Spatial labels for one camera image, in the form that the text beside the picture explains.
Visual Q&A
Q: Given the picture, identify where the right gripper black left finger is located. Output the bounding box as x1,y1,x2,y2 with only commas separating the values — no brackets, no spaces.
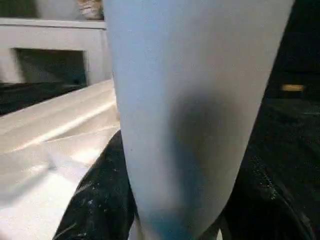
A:
52,130,137,240

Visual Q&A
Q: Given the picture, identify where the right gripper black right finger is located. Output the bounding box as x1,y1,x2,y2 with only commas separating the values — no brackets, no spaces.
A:
221,149,320,240

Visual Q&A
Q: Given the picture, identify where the white plastic table top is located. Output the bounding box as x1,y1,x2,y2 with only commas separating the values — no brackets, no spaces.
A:
0,79,122,240

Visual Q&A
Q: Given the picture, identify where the white plastic table leg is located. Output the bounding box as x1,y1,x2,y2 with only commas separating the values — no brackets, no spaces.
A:
102,0,296,240

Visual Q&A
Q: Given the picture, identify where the black plastic mat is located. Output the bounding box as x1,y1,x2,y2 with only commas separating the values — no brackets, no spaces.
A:
0,80,320,240

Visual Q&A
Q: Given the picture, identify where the small yellow tag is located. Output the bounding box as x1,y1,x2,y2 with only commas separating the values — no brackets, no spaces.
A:
281,84,305,93

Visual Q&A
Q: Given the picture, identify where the beige plush toy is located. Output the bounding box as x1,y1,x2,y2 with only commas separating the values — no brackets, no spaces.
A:
77,0,105,21

